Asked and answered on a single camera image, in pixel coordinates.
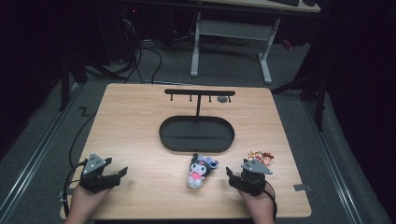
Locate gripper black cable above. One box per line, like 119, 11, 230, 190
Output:
264, 179, 278, 222
61, 159, 90, 217

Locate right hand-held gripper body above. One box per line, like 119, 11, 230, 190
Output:
229, 158, 274, 197

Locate red cartoon figure keychain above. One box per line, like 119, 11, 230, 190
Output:
247, 150, 276, 166

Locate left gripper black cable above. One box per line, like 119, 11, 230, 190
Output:
61, 159, 90, 217

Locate long black floor cable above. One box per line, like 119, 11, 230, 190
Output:
68, 111, 98, 171

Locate black floor cables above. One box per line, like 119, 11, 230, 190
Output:
120, 12, 163, 85

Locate person's left hand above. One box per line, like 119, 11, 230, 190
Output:
72, 184, 112, 209

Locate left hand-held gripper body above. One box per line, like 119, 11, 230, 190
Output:
78, 152, 122, 194

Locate white frame wooden desk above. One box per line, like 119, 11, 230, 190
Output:
190, 0, 321, 85

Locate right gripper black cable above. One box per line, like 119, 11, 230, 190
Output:
264, 179, 278, 222

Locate metal floor rail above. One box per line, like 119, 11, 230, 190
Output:
303, 99, 364, 224
0, 83, 82, 220

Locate person's right hand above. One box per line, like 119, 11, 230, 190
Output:
237, 188, 275, 213

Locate black metal stand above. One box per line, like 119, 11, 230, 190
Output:
271, 69, 329, 133
58, 50, 127, 113

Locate black key holder stand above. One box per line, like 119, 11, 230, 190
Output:
158, 89, 236, 154

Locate black keyboard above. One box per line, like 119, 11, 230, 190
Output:
270, 0, 301, 7

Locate black and white plush keychain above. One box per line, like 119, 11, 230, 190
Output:
186, 152, 219, 189

